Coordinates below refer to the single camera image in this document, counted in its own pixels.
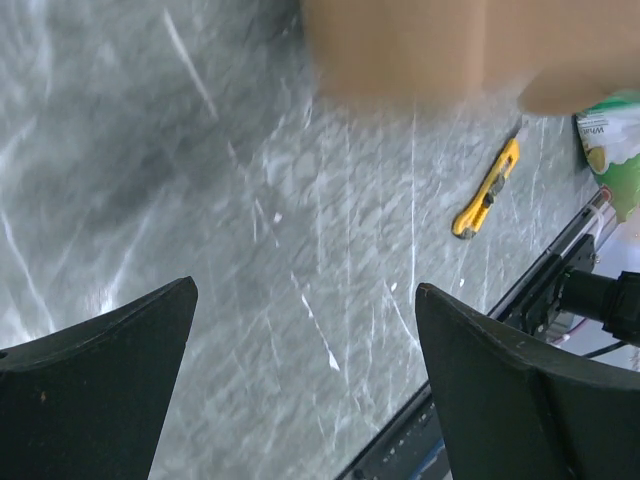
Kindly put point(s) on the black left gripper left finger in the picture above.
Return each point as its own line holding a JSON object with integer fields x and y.
{"x": 90, "y": 401}

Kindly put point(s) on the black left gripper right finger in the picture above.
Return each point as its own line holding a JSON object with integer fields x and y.
{"x": 513, "y": 407}

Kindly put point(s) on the yellow utility knife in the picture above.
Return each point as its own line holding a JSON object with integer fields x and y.
{"x": 469, "y": 222}

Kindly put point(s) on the brown cardboard express box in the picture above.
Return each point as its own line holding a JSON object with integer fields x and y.
{"x": 560, "y": 57}

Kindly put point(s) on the green cassava chips bag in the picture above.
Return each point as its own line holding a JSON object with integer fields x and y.
{"x": 609, "y": 133}

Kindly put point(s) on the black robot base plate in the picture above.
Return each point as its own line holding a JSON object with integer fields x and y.
{"x": 562, "y": 283}

